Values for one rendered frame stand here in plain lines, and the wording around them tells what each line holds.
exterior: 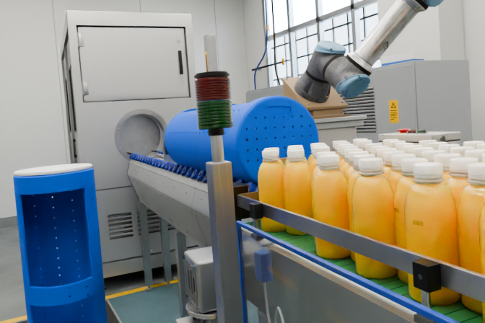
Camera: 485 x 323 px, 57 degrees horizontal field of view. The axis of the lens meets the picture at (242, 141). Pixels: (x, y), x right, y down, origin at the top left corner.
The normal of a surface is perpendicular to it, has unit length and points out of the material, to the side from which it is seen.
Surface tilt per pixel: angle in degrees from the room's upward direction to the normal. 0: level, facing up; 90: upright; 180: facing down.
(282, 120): 90
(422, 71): 90
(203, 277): 90
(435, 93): 90
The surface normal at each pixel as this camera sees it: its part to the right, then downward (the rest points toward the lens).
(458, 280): -0.91, 0.09
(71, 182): 0.70, -0.01
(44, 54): 0.46, 0.01
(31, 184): -0.18, 0.07
